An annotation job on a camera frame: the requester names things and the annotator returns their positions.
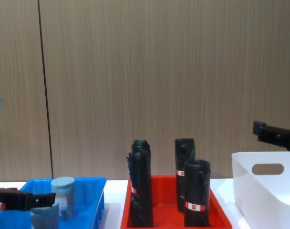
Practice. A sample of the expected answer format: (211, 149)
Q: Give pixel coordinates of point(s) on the toothpick jar grey-blue lid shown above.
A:
(64, 198)
(44, 218)

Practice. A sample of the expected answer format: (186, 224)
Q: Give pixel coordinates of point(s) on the white plastic bin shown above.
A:
(266, 202)

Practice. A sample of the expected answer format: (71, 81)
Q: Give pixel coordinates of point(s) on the red plastic bin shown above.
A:
(168, 190)

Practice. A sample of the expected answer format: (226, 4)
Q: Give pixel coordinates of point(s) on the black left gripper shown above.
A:
(13, 199)

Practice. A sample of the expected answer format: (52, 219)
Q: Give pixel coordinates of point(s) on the blue plastic bin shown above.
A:
(92, 190)

